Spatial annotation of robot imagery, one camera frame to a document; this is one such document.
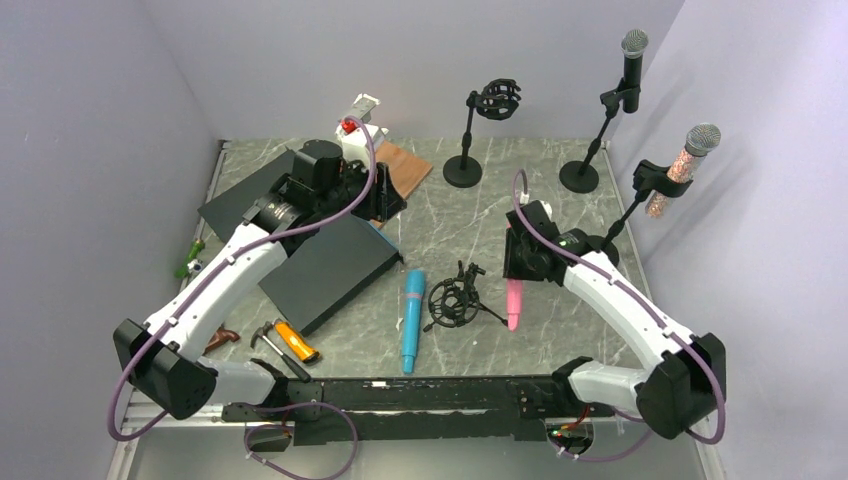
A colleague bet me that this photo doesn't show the silver white bracket stand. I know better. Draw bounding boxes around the silver white bracket stand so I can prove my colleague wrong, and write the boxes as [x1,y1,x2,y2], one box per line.
[346,93,385,143]

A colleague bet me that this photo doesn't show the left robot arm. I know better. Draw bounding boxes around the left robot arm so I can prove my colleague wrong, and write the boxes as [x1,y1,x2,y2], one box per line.
[113,138,405,420]

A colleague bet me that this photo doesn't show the dark grey rack unit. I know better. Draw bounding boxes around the dark grey rack unit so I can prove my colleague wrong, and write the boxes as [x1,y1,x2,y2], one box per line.
[199,153,403,336]

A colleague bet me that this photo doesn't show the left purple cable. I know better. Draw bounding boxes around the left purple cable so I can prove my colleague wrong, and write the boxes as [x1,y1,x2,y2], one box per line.
[107,117,378,480]

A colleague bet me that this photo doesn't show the glitter microphone silver grille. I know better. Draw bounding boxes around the glitter microphone silver grille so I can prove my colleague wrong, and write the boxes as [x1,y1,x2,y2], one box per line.
[645,123,721,218]

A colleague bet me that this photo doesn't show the round-base stand with shock mount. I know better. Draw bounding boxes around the round-base stand with shock mount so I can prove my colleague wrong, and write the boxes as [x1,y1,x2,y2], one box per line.
[442,78,522,189]

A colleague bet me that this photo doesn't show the small black hammer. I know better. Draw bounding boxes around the small black hammer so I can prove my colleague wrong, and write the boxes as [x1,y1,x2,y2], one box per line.
[249,322,312,383]

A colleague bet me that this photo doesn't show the blue microphone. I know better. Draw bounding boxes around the blue microphone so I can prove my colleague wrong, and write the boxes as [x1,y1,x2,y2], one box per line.
[401,269,426,375]

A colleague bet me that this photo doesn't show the green valve fitting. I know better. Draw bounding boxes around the green valve fitting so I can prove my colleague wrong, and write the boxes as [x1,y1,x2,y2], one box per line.
[174,239,206,279]

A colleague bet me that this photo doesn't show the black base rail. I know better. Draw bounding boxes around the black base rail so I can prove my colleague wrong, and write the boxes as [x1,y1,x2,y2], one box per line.
[222,375,612,446]

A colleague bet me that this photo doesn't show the wooden board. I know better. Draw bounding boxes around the wooden board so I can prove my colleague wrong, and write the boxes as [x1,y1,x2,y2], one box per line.
[376,141,433,200]

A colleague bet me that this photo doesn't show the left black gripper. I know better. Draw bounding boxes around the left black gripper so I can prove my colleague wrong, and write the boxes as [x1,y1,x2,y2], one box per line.
[317,156,408,223]

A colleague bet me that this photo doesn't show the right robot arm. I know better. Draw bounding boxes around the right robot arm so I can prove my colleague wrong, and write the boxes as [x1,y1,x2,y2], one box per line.
[508,201,727,444]

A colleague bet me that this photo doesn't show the orange utility knife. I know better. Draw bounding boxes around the orange utility knife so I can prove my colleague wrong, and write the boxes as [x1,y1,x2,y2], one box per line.
[273,320,321,365]

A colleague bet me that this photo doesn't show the purple cable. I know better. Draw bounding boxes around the purple cable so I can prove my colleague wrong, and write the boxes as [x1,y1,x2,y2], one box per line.
[107,117,378,480]
[511,168,728,465]

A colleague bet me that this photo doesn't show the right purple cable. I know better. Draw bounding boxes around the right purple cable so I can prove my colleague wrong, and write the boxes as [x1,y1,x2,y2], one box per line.
[511,168,728,465]

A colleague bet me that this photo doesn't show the pink microphone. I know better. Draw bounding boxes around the pink microphone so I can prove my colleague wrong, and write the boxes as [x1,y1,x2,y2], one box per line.
[504,251,524,332]

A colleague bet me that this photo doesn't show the round-base stand black mic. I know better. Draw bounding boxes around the round-base stand black mic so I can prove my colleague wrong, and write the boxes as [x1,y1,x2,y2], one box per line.
[559,77,639,194]

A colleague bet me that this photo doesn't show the black microphone silver grille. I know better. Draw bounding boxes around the black microphone silver grille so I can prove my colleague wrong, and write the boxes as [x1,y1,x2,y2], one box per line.
[621,29,649,114]

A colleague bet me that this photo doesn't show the black tripod shock-mount stand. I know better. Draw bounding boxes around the black tripod shock-mount stand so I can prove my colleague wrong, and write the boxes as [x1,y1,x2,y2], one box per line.
[423,261,508,332]

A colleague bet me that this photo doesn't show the round-base stand glitter mic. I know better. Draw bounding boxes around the round-base stand glitter mic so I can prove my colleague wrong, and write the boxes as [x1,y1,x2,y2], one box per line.
[587,159,693,267]

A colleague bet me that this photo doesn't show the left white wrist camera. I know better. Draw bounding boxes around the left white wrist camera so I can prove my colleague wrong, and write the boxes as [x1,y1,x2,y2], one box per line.
[335,120,389,166]

